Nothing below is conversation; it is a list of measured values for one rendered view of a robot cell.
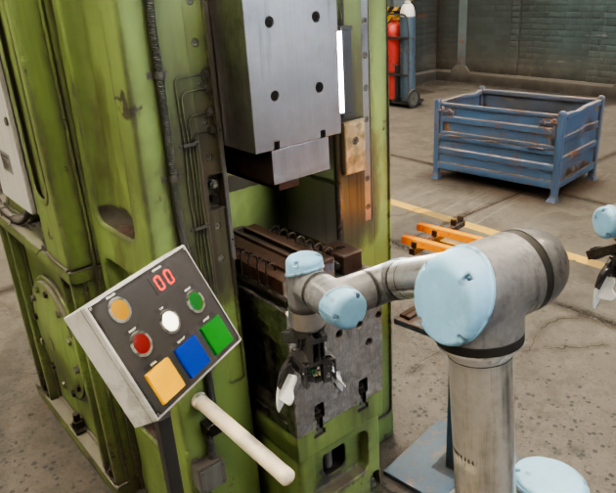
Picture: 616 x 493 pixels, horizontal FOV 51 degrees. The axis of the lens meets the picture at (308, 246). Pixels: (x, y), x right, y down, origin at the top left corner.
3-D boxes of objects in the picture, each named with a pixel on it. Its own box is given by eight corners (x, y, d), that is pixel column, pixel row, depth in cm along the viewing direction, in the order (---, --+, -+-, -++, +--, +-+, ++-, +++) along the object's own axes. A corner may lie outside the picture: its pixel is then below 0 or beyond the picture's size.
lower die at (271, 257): (334, 280, 197) (333, 254, 194) (284, 301, 186) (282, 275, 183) (256, 244, 228) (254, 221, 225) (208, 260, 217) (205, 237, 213)
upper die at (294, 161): (330, 168, 183) (329, 136, 180) (274, 185, 172) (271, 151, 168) (247, 146, 214) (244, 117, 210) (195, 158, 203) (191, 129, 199)
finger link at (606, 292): (601, 312, 163) (622, 281, 162) (584, 302, 168) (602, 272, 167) (608, 316, 164) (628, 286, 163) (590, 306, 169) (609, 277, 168)
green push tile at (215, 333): (234, 339, 157) (218, 313, 155) (217, 355, 151) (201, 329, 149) (229, 341, 158) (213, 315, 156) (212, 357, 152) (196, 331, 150)
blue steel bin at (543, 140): (597, 179, 555) (608, 95, 526) (555, 204, 505) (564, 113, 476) (476, 158, 635) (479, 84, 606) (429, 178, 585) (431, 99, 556)
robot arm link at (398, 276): (594, 203, 87) (390, 247, 130) (539, 222, 82) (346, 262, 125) (618, 285, 87) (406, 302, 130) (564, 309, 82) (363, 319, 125)
